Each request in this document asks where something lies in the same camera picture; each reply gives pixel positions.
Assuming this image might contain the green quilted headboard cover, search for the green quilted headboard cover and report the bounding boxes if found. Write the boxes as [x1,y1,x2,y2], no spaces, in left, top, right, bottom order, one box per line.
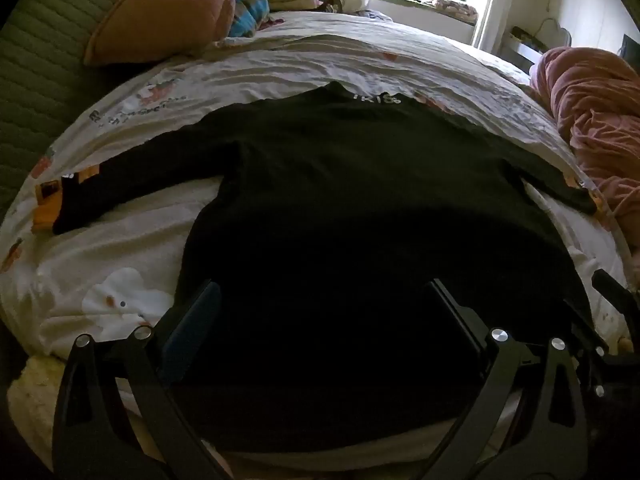
[0,0,151,223]

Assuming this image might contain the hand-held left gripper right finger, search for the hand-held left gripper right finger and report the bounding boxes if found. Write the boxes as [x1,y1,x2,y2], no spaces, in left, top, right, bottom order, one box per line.
[410,279,589,480]

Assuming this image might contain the white side table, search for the white side table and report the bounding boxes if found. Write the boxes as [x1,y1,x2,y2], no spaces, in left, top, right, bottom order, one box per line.
[507,17,574,69]

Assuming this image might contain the clothes on windowsill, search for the clothes on windowsill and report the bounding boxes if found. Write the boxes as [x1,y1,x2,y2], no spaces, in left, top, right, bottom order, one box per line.
[432,0,479,24]

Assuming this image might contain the printed white bed sheet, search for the printed white bed sheet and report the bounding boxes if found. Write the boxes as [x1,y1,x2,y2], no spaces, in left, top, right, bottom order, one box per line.
[0,10,632,467]

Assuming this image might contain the blue striped cloth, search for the blue striped cloth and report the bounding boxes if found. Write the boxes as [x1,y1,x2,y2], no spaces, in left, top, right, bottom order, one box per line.
[227,0,271,39]

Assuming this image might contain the black sweater with orange print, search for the black sweater with orange print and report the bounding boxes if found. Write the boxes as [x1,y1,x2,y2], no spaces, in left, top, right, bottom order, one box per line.
[52,81,598,453]

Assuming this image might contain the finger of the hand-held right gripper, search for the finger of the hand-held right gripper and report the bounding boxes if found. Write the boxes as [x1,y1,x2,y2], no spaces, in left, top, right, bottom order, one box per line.
[591,269,640,322]
[562,300,640,403]

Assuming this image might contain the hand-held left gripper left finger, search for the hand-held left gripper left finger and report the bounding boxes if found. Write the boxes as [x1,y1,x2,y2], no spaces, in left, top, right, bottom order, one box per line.
[52,280,236,480]

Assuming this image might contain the pink pillow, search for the pink pillow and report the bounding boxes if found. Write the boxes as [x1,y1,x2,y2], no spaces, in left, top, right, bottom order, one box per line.
[82,0,261,67]

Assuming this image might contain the pink blanket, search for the pink blanket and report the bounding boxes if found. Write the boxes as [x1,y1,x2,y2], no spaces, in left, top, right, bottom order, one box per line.
[530,46,640,252]

